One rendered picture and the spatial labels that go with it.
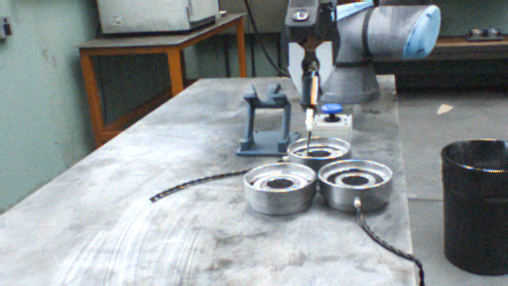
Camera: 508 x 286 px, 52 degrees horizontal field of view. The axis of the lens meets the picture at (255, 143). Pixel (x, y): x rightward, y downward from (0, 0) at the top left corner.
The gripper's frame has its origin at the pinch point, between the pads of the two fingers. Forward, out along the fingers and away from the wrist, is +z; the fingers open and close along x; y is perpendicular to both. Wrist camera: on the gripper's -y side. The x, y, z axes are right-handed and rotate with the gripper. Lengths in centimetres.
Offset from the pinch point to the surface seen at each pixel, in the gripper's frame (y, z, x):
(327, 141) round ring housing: 1.4, 9.8, -2.2
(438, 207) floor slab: 150, 93, -31
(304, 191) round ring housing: -19.4, 9.8, -1.8
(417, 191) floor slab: 167, 93, -22
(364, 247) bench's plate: -27.5, 13.2, -10.6
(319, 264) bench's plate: -32.1, 13.2, -5.9
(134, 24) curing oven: 190, 7, 135
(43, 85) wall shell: 141, 32, 165
